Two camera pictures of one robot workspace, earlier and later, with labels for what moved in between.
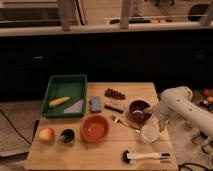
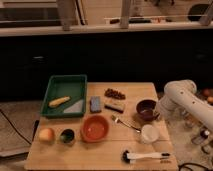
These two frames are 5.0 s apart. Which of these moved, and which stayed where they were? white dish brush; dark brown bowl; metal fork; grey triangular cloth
Moved: dark brown bowl
Stayed: metal fork; grey triangular cloth; white dish brush
